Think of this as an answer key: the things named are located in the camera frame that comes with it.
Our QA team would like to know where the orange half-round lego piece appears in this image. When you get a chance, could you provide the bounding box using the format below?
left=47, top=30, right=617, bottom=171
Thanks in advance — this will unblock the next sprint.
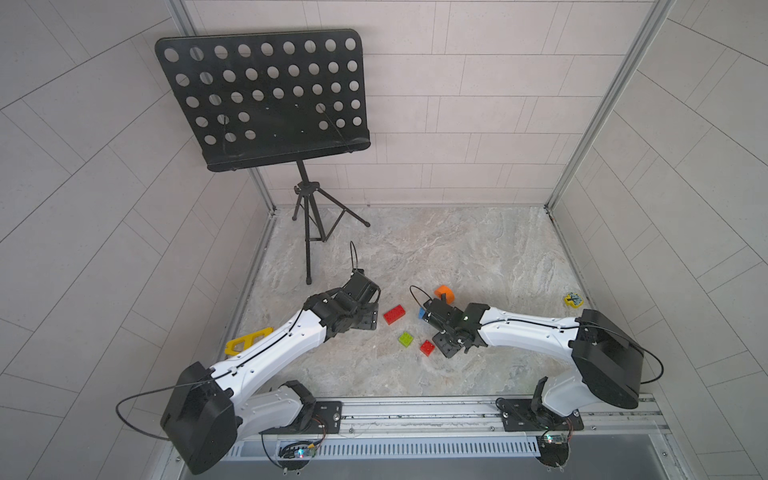
left=434, top=285, right=455, bottom=304

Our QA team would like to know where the red 2x4 lego brick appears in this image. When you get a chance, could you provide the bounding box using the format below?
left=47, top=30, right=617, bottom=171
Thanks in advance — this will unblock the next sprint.
left=383, top=305, right=406, bottom=325

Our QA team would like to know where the red 2x2 lego brick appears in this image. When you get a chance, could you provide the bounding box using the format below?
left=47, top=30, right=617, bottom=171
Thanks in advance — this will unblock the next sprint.
left=420, top=340, right=436, bottom=357

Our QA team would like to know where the green 2x2 lego brick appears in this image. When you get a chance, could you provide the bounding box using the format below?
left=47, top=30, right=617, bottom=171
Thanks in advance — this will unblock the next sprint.
left=398, top=332, right=414, bottom=348

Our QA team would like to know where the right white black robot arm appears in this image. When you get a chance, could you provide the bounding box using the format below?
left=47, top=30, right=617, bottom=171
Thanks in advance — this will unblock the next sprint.
left=423, top=298, right=644, bottom=429

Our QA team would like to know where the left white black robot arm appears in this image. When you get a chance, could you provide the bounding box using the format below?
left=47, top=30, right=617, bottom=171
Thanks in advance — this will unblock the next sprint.
left=160, top=269, right=380, bottom=474

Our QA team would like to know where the small yellow toy piece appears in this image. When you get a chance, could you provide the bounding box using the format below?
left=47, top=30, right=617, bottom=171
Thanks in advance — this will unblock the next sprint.
left=563, top=292, right=584, bottom=309

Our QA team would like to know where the yellow triangular plastic piece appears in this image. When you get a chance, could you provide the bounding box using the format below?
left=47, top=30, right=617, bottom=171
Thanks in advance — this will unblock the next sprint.
left=225, top=327, right=274, bottom=357

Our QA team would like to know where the right controller circuit board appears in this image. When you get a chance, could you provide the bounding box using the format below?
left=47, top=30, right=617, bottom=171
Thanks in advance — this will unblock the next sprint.
left=536, top=433, right=570, bottom=469

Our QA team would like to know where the controller circuit board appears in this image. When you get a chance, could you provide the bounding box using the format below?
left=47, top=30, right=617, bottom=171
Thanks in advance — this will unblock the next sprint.
left=536, top=433, right=570, bottom=469
left=277, top=441, right=319, bottom=471

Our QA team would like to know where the left controller circuit board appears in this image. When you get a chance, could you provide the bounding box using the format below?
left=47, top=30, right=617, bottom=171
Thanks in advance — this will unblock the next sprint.
left=277, top=441, right=319, bottom=471

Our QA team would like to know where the black perforated music stand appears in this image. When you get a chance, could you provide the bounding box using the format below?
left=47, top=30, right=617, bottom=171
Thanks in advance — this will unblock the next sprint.
left=154, top=28, right=372, bottom=286

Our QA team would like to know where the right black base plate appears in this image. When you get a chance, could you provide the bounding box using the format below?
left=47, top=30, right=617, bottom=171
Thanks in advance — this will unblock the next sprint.
left=495, top=397, right=584, bottom=433

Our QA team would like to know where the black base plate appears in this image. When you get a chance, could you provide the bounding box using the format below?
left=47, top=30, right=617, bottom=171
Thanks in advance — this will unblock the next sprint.
left=495, top=397, right=584, bottom=433
left=264, top=401, right=343, bottom=436

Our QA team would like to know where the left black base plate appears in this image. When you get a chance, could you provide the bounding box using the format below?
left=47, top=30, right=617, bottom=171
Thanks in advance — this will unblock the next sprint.
left=264, top=401, right=343, bottom=436

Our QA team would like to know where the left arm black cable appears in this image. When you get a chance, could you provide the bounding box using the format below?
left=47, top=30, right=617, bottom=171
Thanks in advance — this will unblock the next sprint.
left=115, top=377, right=217, bottom=442

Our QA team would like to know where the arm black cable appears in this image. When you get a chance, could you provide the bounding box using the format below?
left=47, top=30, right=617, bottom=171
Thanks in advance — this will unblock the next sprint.
left=575, top=317, right=665, bottom=385
left=115, top=377, right=217, bottom=442

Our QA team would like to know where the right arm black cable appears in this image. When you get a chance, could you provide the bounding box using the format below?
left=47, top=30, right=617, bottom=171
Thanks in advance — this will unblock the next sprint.
left=575, top=317, right=665, bottom=385

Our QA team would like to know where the aluminium mounting rail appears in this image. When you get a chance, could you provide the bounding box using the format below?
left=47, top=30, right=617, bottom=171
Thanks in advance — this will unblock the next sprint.
left=225, top=391, right=670, bottom=446

